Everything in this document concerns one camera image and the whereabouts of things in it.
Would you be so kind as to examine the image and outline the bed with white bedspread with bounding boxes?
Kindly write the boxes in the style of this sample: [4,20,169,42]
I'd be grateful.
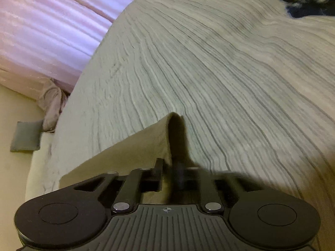
[25,0,335,251]

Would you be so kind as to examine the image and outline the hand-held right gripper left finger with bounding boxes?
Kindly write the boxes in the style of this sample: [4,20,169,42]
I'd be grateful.
[74,158,164,215]

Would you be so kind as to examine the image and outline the pink drape curtain with bundle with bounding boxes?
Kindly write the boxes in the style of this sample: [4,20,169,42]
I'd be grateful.
[0,67,71,133]

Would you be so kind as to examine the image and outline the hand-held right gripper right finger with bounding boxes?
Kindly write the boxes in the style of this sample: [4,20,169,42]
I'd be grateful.
[170,162,263,214]

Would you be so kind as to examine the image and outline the olive brown garment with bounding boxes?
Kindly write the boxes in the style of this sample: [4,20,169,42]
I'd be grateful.
[60,112,200,205]

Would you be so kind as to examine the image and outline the grey cushion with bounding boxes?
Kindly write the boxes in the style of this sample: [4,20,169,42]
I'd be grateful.
[10,120,44,152]

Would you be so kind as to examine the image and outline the sheer white curtain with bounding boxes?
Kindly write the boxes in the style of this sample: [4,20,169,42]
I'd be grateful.
[0,0,147,89]

